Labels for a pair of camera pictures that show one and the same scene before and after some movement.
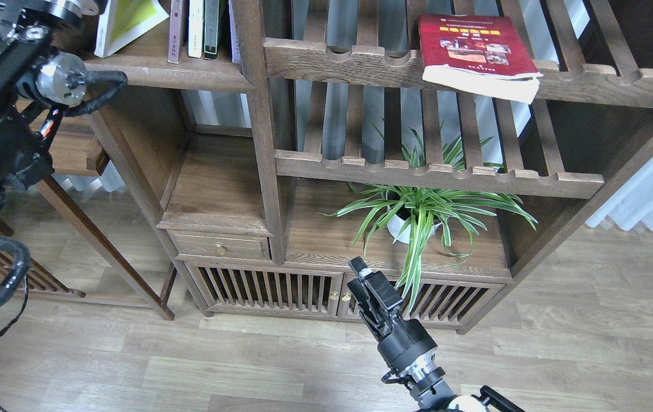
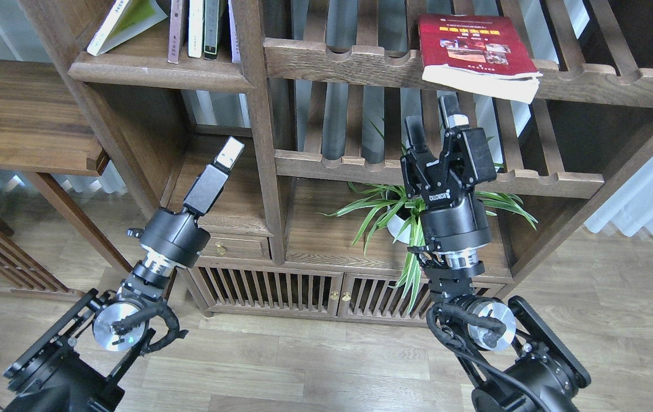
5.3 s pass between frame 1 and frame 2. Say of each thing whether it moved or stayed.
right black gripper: moved
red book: stayed
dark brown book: stayed
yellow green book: stayed
